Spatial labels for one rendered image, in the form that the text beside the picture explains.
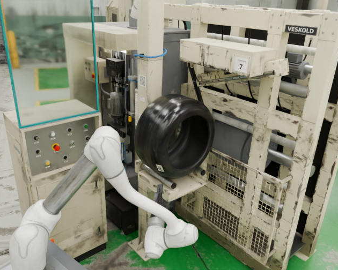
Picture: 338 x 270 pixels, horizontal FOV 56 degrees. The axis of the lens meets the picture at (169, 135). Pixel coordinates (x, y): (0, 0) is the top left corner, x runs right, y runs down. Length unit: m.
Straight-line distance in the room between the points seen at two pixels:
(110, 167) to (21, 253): 0.58
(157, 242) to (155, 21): 1.34
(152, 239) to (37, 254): 0.55
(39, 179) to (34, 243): 0.73
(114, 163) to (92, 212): 1.27
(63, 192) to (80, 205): 0.86
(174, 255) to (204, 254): 0.27
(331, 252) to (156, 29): 2.45
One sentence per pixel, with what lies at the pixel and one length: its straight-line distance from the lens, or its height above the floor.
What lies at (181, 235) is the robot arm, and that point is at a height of 0.97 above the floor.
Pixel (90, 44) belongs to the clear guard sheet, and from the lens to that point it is 2.22.
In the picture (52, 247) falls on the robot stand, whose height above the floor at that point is 0.65.
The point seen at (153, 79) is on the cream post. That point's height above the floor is 1.53.
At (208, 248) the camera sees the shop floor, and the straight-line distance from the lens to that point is 3.03.
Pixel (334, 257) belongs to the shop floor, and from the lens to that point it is 3.31.
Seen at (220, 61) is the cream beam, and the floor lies 1.69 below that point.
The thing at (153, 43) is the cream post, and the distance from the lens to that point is 2.15.
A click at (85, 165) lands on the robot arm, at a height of 1.27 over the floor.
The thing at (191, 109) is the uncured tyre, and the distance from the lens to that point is 2.00.
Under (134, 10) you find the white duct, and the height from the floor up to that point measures 1.94.
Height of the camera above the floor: 2.05
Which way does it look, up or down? 24 degrees down
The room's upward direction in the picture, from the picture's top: 2 degrees clockwise
